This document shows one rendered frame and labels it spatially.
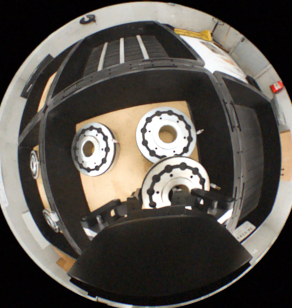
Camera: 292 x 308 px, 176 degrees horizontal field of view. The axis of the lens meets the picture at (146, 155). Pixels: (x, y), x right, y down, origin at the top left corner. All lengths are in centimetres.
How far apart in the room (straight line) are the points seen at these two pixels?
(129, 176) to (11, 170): 312
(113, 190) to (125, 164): 6
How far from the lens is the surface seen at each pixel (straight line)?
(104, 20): 325
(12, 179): 316
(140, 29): 53
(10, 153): 327
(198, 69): 17
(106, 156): 19
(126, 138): 21
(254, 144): 38
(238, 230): 38
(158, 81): 17
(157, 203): 15
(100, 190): 24
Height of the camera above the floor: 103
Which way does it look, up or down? 87 degrees down
